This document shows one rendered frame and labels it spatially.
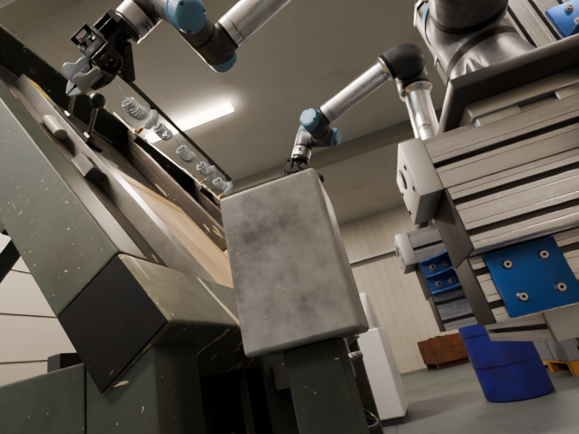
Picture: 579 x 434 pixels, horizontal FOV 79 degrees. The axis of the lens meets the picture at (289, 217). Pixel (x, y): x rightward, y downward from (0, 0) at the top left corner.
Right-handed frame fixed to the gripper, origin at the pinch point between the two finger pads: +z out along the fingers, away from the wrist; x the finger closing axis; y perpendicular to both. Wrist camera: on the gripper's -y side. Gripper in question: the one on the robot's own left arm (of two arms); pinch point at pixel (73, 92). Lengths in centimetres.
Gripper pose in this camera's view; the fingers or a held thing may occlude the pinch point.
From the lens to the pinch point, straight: 100.8
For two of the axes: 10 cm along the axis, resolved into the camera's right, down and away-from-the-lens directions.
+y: -0.2, -1.0, -10.0
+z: -6.7, 7.4, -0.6
